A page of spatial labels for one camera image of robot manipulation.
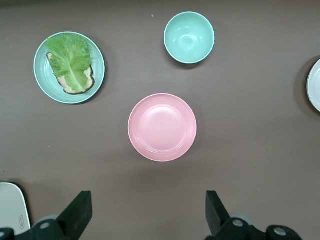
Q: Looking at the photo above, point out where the beige plate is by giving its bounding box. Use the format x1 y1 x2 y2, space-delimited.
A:
306 57 320 113

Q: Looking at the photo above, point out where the beige toaster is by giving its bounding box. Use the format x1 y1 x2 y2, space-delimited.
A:
0 182 31 232

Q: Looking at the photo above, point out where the green bowl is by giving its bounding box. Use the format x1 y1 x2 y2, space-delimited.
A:
163 11 216 65

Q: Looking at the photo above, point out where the pink plate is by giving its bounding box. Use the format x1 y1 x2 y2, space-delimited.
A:
127 93 198 163

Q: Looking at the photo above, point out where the green lettuce leaf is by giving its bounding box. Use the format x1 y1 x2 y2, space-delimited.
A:
45 34 95 93

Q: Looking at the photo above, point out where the green plate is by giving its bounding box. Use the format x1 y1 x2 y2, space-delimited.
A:
33 31 106 105

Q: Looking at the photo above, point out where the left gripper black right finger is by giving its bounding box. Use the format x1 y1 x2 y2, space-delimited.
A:
205 190 301 240

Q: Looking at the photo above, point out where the toasted bread slice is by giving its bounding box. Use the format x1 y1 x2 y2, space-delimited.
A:
46 51 96 95

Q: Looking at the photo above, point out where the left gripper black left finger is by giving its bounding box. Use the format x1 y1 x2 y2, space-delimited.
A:
14 190 93 240

